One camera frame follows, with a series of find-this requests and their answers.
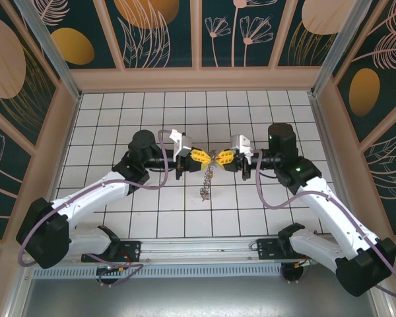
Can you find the aluminium side rail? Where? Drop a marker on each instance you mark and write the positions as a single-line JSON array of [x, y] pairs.
[[325, 128]]

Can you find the grey metal panel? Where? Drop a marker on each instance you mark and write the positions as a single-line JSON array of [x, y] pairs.
[[198, 297]]

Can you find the small circuit board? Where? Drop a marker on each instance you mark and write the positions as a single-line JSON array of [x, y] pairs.
[[110, 269]]

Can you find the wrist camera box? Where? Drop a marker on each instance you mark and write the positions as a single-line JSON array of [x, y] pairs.
[[239, 142], [184, 147]]

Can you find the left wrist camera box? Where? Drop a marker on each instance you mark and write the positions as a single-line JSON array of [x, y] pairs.
[[184, 147]]

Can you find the aluminium corner post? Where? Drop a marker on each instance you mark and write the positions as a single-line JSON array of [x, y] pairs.
[[54, 56], [340, 49]]

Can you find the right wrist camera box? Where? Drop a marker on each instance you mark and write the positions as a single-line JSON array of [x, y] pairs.
[[239, 142]]

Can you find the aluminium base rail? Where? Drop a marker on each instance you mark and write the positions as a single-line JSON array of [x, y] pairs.
[[201, 247]]

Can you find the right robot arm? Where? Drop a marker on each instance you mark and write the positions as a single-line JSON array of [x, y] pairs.
[[330, 211]]

